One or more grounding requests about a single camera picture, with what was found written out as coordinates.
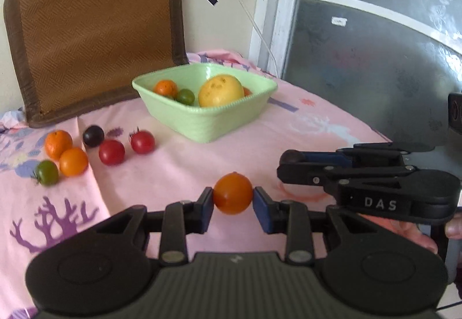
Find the orange cherry tomato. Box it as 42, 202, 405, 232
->
213, 172, 253, 215
59, 147, 88, 177

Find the dark purple plum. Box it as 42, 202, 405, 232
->
82, 125, 105, 148

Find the orange mandarin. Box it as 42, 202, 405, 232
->
44, 130, 73, 161

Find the person's right hand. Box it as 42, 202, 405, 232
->
360, 212, 462, 255

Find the red cherry tomato with stem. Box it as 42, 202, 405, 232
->
129, 130, 156, 155

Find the light green fruit bowl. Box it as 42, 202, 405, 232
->
132, 63, 278, 143

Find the yellow lemon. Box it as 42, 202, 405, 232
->
198, 74, 244, 108

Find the green tomato in bowl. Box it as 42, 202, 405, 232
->
175, 88, 195, 106

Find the pink patterned bedsheet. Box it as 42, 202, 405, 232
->
1, 81, 384, 318

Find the small mandarin in bowl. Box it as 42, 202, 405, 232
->
153, 79, 178, 98

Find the green cherry tomato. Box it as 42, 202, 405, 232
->
32, 160, 59, 187

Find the frosted glass door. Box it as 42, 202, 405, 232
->
249, 0, 461, 145

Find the brown woven seat cushion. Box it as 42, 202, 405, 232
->
3, 0, 188, 128

